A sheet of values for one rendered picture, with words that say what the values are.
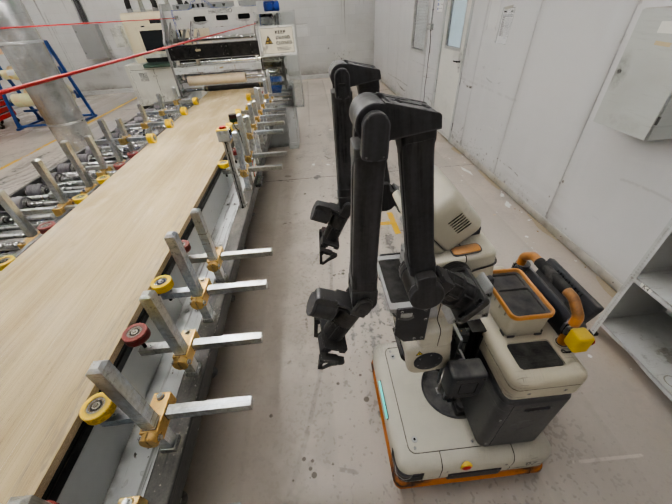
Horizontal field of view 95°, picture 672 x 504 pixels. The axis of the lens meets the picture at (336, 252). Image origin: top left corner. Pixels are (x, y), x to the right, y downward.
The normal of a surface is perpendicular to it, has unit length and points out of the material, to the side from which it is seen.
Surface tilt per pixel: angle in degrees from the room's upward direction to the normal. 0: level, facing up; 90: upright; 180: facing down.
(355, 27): 90
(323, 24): 90
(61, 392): 0
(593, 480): 0
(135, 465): 0
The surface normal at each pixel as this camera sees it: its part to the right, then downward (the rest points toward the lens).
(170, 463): -0.05, -0.78
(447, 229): 0.09, 0.62
